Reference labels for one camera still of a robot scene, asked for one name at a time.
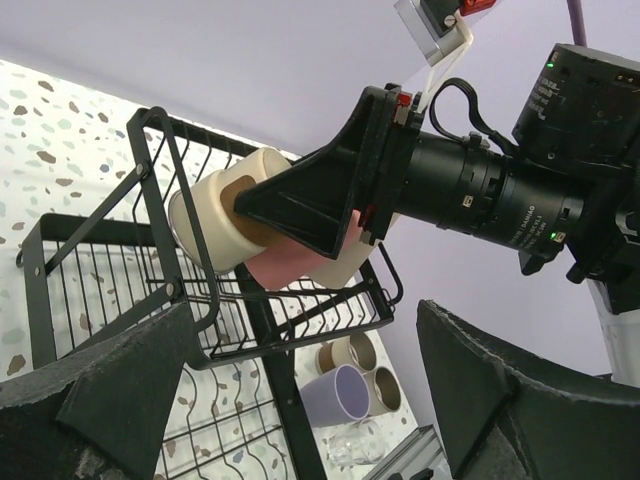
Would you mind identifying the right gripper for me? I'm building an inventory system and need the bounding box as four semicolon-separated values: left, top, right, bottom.
234;85;424;259

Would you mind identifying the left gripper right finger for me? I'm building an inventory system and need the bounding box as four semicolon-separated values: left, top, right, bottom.
416;300;639;479

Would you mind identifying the steel cup cork base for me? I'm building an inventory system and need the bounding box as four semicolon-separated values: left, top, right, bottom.
168;147;291;274

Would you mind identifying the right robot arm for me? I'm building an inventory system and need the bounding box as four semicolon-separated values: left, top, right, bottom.
232;44;639;386

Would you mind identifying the purple plastic cup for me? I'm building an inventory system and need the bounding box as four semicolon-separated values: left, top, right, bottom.
300;365;370;428

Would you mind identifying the near right steel cup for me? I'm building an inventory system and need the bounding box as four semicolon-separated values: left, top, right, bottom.
364;366;402;416

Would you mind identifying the aluminium mounting rail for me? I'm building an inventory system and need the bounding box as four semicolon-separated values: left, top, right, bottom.
345;425;451;479

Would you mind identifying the clear glass cup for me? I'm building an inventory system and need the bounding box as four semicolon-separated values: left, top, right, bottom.
327;419;386;467

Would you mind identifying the steel cup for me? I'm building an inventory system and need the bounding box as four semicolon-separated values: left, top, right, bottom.
364;366;402;416
315;333;377;374

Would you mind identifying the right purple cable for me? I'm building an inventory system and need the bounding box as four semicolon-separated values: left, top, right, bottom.
564;0;591;47

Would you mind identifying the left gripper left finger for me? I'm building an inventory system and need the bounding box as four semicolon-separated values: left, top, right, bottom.
1;304;193;479

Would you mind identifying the far right steel cup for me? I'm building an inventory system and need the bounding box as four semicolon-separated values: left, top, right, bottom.
315;333;377;374

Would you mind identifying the red pink plastic cup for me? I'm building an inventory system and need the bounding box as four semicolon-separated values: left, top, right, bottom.
244;211;361;291

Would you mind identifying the black wire dish rack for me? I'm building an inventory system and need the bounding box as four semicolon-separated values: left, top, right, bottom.
16;107;397;479

